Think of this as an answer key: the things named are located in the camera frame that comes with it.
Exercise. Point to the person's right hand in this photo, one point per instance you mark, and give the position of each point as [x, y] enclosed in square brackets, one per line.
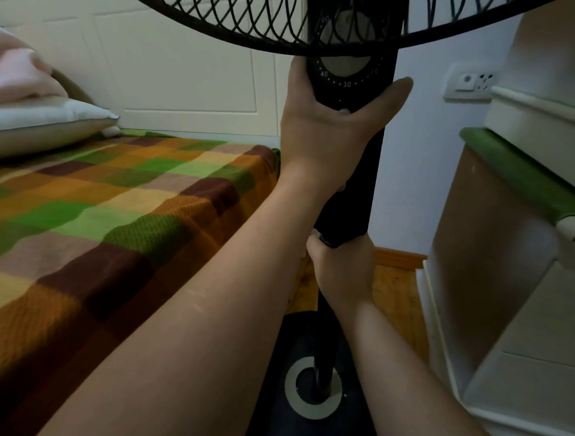
[344, 275]

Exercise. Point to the white wall socket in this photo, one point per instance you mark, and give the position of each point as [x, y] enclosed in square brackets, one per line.
[472, 82]

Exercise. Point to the person's right forearm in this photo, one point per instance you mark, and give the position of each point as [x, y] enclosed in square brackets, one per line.
[403, 396]

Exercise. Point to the white chest of drawers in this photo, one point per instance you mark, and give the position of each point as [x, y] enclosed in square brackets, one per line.
[486, 243]

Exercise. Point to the person's left hand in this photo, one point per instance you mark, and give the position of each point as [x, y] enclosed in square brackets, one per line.
[324, 145]

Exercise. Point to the black fan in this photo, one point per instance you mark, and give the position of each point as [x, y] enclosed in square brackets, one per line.
[350, 204]

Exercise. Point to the white pillow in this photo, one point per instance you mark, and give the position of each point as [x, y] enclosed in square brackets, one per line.
[49, 114]

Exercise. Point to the person's left forearm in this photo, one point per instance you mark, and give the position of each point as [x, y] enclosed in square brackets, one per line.
[192, 325]

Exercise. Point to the green panel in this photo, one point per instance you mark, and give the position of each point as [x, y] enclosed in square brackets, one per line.
[522, 173]

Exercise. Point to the pink blanket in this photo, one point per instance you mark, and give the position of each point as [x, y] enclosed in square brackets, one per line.
[18, 75]

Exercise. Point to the plaid bed sheet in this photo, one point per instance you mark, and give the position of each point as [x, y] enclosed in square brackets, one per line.
[101, 226]

